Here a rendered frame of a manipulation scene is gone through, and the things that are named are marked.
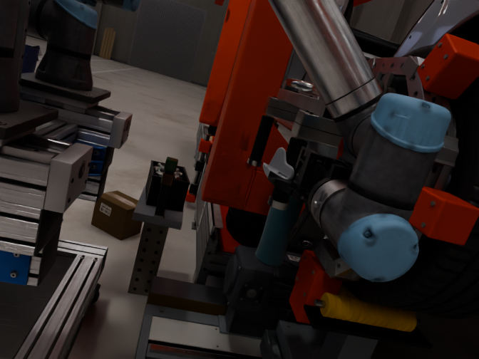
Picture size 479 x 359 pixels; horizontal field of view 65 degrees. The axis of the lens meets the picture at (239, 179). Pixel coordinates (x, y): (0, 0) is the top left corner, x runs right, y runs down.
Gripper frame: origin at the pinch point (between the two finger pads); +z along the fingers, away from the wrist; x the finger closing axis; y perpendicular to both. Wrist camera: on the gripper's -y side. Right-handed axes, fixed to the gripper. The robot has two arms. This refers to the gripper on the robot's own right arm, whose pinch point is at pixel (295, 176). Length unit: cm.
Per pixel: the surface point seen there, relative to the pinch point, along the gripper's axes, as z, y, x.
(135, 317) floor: 59, -83, 23
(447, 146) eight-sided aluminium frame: -5.0, 13.5, -23.9
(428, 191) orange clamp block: -9.8, 5.2, -20.5
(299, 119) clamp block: 3.8, 10.4, 1.6
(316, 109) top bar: 5.2, 13.0, -1.4
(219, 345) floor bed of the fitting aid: 42, -75, -7
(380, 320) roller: 6.8, -31.7, -35.2
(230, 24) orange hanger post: 254, 51, 5
